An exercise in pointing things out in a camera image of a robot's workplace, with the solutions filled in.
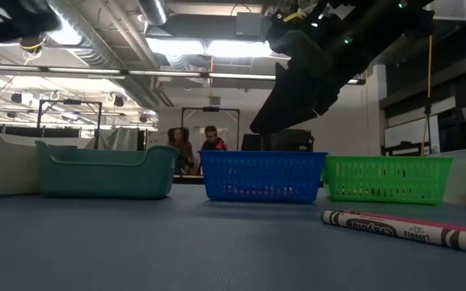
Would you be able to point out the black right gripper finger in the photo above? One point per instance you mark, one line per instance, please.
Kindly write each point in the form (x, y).
(285, 109)

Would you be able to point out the pink crayon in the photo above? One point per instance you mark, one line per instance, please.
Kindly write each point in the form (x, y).
(451, 225)

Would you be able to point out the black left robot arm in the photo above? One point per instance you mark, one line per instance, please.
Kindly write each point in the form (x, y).
(10, 18)

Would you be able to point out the blue slotted plastic basket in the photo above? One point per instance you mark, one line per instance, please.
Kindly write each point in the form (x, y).
(263, 178)

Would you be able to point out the person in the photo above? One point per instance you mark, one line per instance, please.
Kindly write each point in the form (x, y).
(213, 141)
(181, 145)

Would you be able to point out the green slotted plastic basket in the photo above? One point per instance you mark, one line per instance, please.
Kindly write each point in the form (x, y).
(386, 180)

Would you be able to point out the whiteboard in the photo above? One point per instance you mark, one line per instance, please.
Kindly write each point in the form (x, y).
(409, 131)

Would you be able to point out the grey crayon white wrapper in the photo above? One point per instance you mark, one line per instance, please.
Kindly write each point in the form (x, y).
(399, 230)

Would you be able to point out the grey cover sheet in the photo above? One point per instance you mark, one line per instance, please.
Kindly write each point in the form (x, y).
(119, 139)

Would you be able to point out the teal plastic bin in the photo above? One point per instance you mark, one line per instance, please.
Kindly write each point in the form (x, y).
(103, 182)

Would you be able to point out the black metal frame stand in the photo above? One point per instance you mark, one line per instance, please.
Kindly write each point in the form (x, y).
(71, 102)
(210, 109)

